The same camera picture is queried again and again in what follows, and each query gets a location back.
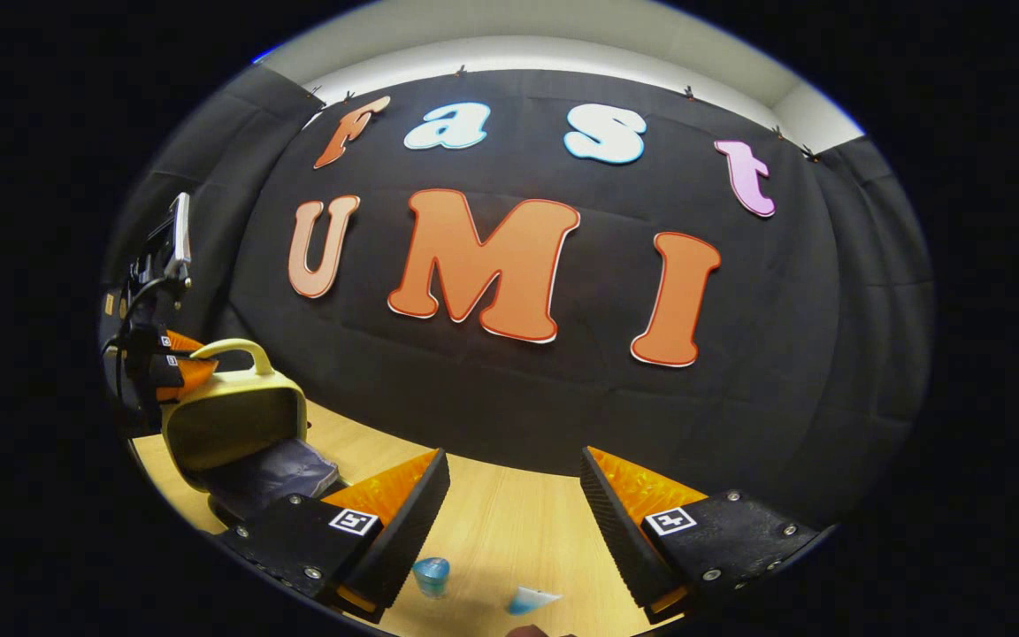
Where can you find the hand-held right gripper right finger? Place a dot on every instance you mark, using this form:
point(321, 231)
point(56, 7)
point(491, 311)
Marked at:
point(620, 531)

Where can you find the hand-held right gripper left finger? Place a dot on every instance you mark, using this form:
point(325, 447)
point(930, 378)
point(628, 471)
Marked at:
point(403, 531)

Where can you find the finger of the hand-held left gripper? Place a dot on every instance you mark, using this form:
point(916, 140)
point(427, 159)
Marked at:
point(180, 341)
point(187, 376)

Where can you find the blue and green bottle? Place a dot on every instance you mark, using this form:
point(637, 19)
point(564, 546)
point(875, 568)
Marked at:
point(431, 577)

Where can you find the pale yellow suitcase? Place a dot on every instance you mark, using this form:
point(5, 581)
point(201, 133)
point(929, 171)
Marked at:
point(235, 425)

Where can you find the white and blue tube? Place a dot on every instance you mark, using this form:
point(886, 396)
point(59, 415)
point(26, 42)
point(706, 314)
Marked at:
point(532, 602)

